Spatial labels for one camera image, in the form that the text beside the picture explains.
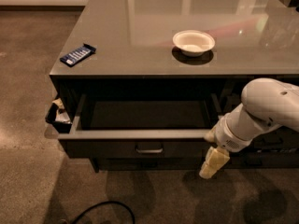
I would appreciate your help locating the dark bottom right drawer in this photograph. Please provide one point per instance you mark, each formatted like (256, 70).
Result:
(250, 160)

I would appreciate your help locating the white paper bowl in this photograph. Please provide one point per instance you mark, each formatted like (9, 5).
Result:
(193, 43)

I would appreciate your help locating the dark grey top drawer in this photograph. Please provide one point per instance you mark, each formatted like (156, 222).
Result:
(137, 129)

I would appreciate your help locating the dark bottom left drawer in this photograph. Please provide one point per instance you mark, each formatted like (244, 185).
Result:
(137, 164)

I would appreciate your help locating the black bin with trash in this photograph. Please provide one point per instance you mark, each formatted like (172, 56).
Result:
(58, 117)

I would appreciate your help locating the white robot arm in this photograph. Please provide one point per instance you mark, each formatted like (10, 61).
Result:
(266, 105)

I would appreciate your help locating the dark middle right drawer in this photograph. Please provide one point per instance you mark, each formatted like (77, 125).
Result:
(282, 140)

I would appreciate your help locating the dark top right drawer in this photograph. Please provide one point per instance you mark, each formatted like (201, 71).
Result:
(230, 102)

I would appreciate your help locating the dark grey drawer cabinet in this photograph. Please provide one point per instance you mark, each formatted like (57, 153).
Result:
(136, 59)

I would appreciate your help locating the white gripper wrist block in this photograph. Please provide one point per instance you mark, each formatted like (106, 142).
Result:
(226, 136)

